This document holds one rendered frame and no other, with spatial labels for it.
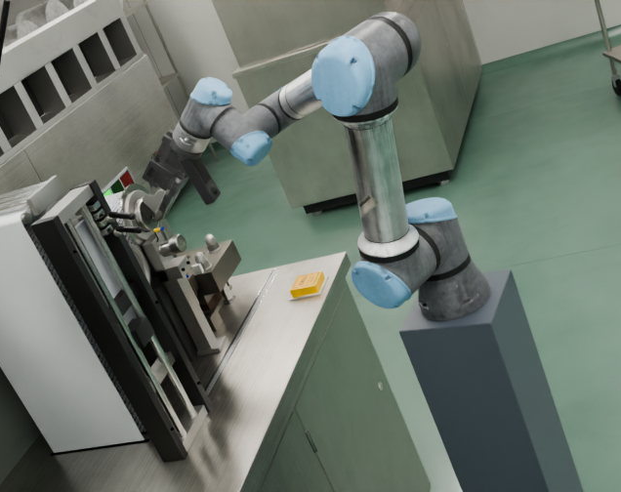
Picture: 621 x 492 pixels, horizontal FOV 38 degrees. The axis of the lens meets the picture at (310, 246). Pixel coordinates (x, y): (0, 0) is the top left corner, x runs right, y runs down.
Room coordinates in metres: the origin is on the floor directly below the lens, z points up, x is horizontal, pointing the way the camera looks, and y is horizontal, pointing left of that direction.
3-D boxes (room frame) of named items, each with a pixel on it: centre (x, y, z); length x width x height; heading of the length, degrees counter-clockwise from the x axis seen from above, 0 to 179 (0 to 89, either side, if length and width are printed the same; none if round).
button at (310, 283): (1.97, 0.04, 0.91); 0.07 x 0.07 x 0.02; 65
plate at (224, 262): (2.15, 0.39, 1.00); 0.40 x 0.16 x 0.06; 65
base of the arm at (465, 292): (1.64, -0.24, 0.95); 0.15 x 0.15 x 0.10
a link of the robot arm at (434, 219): (1.63, -0.23, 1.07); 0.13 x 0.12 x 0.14; 129
